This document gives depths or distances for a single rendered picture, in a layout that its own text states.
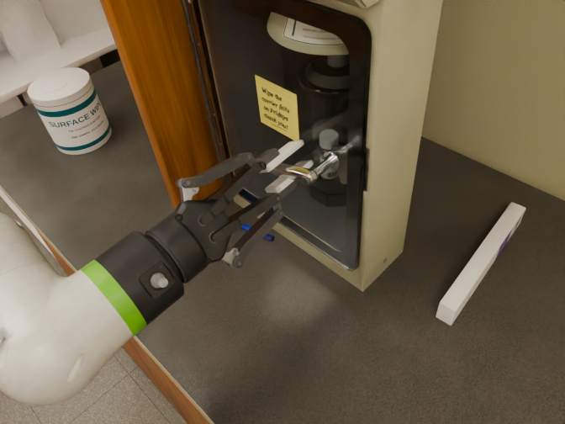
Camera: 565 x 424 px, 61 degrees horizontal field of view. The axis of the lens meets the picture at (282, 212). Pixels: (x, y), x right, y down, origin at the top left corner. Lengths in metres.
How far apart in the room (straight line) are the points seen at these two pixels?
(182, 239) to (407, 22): 0.33
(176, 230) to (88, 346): 0.15
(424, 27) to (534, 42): 0.39
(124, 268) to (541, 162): 0.78
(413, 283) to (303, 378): 0.24
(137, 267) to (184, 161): 0.40
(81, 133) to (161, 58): 0.42
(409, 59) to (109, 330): 0.42
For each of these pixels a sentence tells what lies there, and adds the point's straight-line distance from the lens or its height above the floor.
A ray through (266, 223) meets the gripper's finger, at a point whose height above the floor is 1.15.
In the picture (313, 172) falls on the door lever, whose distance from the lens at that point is 0.59.
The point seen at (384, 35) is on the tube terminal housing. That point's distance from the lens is 0.51.
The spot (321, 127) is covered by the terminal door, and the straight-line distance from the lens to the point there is 0.60.
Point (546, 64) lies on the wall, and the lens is 0.94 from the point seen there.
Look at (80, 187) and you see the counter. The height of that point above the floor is 0.94.
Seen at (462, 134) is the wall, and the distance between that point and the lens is 1.07.
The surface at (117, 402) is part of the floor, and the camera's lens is 1.87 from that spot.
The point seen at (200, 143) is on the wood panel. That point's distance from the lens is 0.90.
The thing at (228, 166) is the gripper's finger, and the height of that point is 1.23.
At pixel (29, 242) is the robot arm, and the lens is 0.58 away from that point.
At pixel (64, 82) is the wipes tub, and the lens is 1.16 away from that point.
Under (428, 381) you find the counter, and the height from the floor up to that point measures 0.94.
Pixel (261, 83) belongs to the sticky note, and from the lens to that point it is 0.65.
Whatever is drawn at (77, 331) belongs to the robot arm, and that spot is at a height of 1.21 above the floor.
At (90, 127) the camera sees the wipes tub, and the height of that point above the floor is 1.00.
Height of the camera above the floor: 1.60
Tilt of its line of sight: 46 degrees down
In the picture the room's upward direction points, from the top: 7 degrees counter-clockwise
